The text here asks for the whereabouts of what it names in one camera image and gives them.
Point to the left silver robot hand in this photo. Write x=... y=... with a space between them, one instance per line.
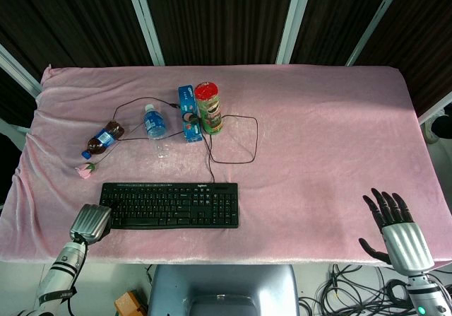
x=90 y=223

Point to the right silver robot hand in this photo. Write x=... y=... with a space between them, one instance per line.
x=402 y=238

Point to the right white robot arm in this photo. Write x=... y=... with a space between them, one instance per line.
x=425 y=295

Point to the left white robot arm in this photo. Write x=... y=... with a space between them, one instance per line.
x=60 y=275

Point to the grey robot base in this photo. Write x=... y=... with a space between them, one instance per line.
x=222 y=291

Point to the black logitech keyboard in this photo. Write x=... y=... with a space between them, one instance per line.
x=169 y=205

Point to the pink artificial rose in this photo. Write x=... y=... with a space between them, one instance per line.
x=86 y=170

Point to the dark cola bottle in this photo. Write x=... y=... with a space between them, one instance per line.
x=104 y=139

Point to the orange box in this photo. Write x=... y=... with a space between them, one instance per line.
x=129 y=303

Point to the clear water bottle blue label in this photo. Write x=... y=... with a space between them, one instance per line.
x=154 y=122

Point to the blue oreo cookie box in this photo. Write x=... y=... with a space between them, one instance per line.
x=190 y=114

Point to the green pringles can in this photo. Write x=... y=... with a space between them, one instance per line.
x=209 y=109

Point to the pink velvet table cloth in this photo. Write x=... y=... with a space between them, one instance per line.
x=247 y=160

